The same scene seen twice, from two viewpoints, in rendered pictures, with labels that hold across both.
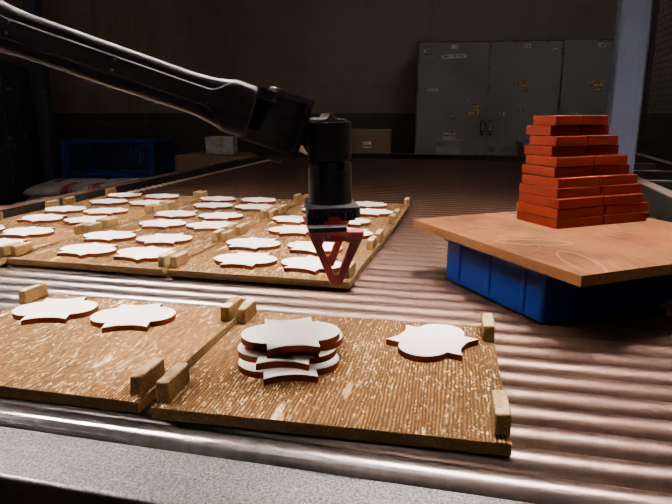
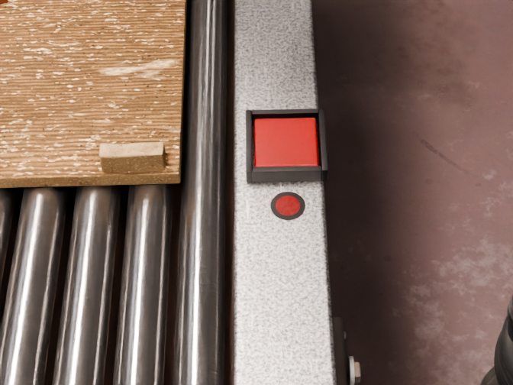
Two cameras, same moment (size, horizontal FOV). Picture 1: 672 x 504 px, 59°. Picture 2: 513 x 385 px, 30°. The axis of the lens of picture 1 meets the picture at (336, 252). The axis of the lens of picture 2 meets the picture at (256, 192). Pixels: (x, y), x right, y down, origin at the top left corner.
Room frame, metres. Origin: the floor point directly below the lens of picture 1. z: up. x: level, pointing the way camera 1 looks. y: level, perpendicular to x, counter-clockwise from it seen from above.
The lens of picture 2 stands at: (0.78, 1.17, 1.63)
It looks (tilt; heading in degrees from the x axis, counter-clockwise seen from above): 54 degrees down; 257
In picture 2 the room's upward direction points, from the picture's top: 2 degrees counter-clockwise
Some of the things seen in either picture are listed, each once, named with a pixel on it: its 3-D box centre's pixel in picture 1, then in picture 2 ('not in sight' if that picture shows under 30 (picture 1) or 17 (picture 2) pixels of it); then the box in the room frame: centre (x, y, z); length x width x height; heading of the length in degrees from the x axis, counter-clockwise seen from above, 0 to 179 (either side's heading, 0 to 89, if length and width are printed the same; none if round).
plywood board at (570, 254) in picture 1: (583, 235); not in sight; (1.15, -0.50, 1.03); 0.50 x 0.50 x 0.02; 22
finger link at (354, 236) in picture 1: (334, 247); not in sight; (0.74, 0.00, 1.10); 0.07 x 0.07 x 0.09; 7
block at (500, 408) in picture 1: (500, 411); not in sight; (0.59, -0.18, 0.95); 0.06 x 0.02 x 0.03; 169
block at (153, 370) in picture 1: (147, 376); not in sight; (0.68, 0.24, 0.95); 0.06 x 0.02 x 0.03; 167
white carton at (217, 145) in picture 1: (221, 145); not in sight; (7.54, 1.44, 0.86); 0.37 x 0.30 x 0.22; 84
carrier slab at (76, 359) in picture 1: (81, 339); (18, 27); (0.86, 0.40, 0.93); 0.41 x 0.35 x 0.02; 77
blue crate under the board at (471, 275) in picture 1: (551, 266); not in sight; (1.14, -0.43, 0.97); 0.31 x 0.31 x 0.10; 22
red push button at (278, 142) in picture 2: not in sight; (285, 145); (0.63, 0.62, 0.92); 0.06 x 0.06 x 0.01; 76
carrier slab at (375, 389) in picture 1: (347, 365); not in sight; (0.76, -0.02, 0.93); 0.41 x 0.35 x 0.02; 79
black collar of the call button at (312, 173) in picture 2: not in sight; (285, 144); (0.63, 0.62, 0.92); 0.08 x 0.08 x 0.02; 76
